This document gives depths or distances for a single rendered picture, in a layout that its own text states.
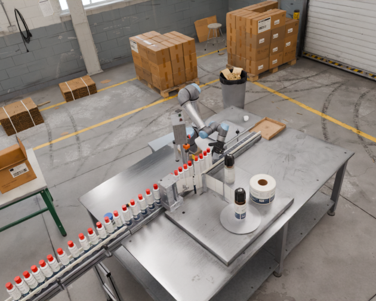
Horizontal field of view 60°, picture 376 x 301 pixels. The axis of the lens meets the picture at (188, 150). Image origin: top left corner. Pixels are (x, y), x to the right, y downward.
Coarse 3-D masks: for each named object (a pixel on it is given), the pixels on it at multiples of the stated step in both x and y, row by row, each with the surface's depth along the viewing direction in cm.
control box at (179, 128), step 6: (174, 114) 263; (174, 120) 256; (174, 126) 250; (180, 126) 251; (174, 132) 253; (180, 132) 254; (174, 138) 257; (180, 138) 258; (186, 138) 259; (180, 144) 261
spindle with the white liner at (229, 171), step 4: (224, 156) 263; (228, 156) 260; (232, 156) 260; (224, 160) 262; (228, 160) 259; (232, 160) 260; (228, 164) 262; (232, 164) 262; (224, 168) 268; (228, 168) 265; (232, 168) 265; (224, 172) 271; (228, 172) 267; (232, 172) 267; (228, 176) 269; (232, 176) 269; (228, 180) 272; (232, 180) 272; (228, 184) 275; (232, 184) 275
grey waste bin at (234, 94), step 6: (222, 84) 516; (234, 84) 502; (240, 84) 504; (222, 90) 525; (228, 90) 512; (234, 90) 509; (240, 90) 511; (228, 96) 520; (234, 96) 518; (240, 96) 519; (228, 102) 527; (234, 102) 524; (240, 102) 526
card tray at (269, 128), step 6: (264, 120) 359; (270, 120) 355; (258, 126) 351; (264, 126) 350; (270, 126) 349; (276, 126) 348; (282, 126) 346; (264, 132) 341; (270, 132) 340; (276, 132) 334; (264, 138) 333; (270, 138) 331
